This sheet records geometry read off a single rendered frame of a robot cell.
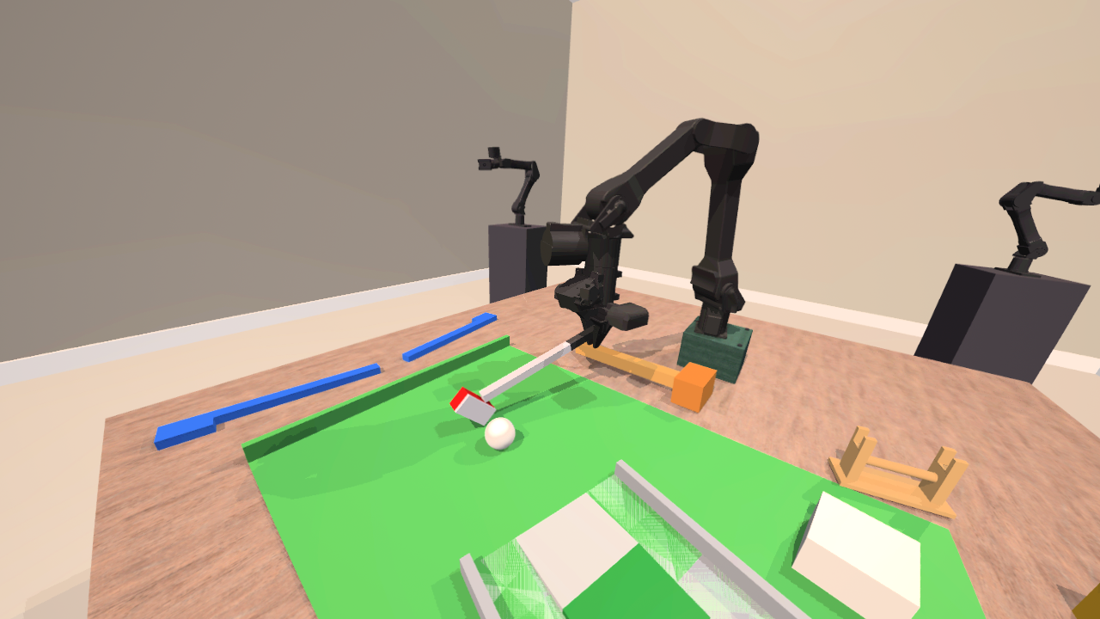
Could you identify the white golf ball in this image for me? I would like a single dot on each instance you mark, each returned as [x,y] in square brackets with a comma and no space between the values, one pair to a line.
[500,433]

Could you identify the green putting mat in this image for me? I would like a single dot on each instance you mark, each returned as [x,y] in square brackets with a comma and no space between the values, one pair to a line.
[376,511]

